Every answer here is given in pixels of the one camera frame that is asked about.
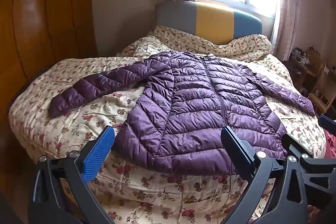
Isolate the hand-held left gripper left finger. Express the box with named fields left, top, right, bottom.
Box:
left=28, top=126, right=116, bottom=224

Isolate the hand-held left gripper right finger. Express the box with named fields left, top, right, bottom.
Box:
left=220, top=126, right=309, bottom=224

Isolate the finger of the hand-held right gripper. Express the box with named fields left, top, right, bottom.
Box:
left=282, top=133, right=336, bottom=207
left=319, top=115, right=336, bottom=133

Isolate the purple puffer jacket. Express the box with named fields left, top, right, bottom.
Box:
left=49, top=50, right=316, bottom=176

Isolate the pink ruffled cloth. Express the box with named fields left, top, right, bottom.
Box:
left=324, top=130, right=336, bottom=160

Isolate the wooden bedside shelf with items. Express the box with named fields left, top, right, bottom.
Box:
left=302, top=48, right=336, bottom=115

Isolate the bed with floral quilt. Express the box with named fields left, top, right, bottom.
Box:
left=8, top=38, right=327, bottom=224

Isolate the cluttered side table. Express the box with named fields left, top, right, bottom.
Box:
left=287, top=47, right=311, bottom=76

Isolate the small-floral folded duvet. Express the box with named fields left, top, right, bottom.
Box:
left=146, top=25, right=273, bottom=62

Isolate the grey yellow blue headboard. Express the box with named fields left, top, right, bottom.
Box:
left=155, top=0, right=263, bottom=45

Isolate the wooden wardrobe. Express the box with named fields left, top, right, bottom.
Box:
left=0, top=0, right=100, bottom=188

